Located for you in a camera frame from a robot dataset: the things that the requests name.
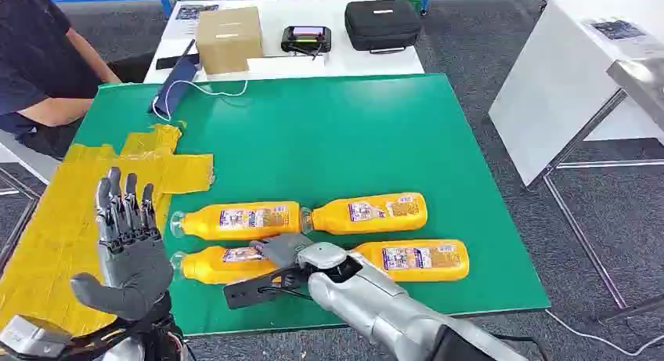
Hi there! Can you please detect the yellow sheet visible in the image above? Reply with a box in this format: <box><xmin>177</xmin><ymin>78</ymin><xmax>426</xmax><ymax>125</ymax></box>
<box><xmin>0</xmin><ymin>122</ymin><xmax>215</xmax><ymax>339</ymax></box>

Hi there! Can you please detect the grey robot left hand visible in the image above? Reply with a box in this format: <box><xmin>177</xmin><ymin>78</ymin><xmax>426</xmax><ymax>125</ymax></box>
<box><xmin>70</xmin><ymin>166</ymin><xmax>175</xmax><ymax>323</ymax></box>

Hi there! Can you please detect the person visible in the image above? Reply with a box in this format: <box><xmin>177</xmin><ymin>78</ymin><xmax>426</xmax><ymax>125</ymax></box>
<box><xmin>0</xmin><ymin>0</ymin><xmax>123</xmax><ymax>160</ymax></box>

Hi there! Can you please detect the dark blue fabric pouch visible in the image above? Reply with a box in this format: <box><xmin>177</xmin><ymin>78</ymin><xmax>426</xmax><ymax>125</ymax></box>
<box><xmin>150</xmin><ymin>38</ymin><xmax>202</xmax><ymax>122</ymax></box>

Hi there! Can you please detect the white floor cable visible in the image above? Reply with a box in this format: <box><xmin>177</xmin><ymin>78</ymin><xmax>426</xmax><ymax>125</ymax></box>
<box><xmin>544</xmin><ymin>309</ymin><xmax>664</xmax><ymax>358</ymax></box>

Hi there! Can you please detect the green table mat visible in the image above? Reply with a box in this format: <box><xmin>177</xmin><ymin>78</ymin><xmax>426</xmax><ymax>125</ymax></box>
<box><xmin>72</xmin><ymin>73</ymin><xmax>551</xmax><ymax>339</ymax></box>

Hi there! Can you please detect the white table with printed sheet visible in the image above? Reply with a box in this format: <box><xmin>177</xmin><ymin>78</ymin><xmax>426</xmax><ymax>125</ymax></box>
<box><xmin>488</xmin><ymin>0</ymin><xmax>664</xmax><ymax>187</ymax></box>

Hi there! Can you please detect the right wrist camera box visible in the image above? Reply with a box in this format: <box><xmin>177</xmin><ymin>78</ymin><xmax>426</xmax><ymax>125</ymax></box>
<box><xmin>222</xmin><ymin>266</ymin><xmax>312</xmax><ymax>311</ymax></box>

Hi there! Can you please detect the black zip case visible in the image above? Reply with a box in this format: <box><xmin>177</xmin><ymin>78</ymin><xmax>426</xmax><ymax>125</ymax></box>
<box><xmin>344</xmin><ymin>0</ymin><xmax>422</xmax><ymax>55</ymax></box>

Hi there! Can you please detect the black handheld controller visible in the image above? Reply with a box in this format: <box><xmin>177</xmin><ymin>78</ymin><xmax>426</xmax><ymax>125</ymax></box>
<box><xmin>280</xmin><ymin>25</ymin><xmax>333</xmax><ymax>61</ymax></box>

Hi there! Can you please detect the brown cardboard box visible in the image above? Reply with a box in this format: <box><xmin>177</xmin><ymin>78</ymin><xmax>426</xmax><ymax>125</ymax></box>
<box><xmin>195</xmin><ymin>6</ymin><xmax>265</xmax><ymax>75</ymax></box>

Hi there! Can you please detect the printed paper sheet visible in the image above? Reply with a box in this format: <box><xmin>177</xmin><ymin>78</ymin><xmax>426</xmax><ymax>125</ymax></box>
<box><xmin>175</xmin><ymin>4</ymin><xmax>220</xmax><ymax>21</ymax></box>
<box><xmin>583</xmin><ymin>16</ymin><xmax>649</xmax><ymax>43</ymax></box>

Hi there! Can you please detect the thin white cord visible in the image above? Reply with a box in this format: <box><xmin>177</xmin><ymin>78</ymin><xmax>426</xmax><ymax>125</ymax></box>
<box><xmin>153</xmin><ymin>80</ymin><xmax>249</xmax><ymax>124</ymax></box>

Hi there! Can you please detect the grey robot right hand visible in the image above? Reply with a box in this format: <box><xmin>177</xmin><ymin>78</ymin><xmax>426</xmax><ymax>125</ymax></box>
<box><xmin>248</xmin><ymin>233</ymin><xmax>316</xmax><ymax>270</ymax></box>

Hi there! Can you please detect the black phone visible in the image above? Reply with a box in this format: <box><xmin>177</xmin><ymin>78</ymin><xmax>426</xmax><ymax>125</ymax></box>
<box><xmin>155</xmin><ymin>52</ymin><xmax>200</xmax><ymax>70</ymax></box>

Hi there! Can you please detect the orange drink bottle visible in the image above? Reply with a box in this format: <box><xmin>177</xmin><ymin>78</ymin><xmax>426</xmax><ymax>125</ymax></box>
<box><xmin>170</xmin><ymin>244</ymin><xmax>281</xmax><ymax>286</ymax></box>
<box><xmin>301</xmin><ymin>192</ymin><xmax>429</xmax><ymax>236</ymax></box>
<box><xmin>355</xmin><ymin>239</ymin><xmax>471</xmax><ymax>283</ymax></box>
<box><xmin>170</xmin><ymin>201</ymin><xmax>303</xmax><ymax>241</ymax></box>

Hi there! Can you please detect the steel bench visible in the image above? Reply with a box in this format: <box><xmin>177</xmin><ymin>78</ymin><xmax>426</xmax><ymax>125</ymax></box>
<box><xmin>539</xmin><ymin>57</ymin><xmax>664</xmax><ymax>321</ymax></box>

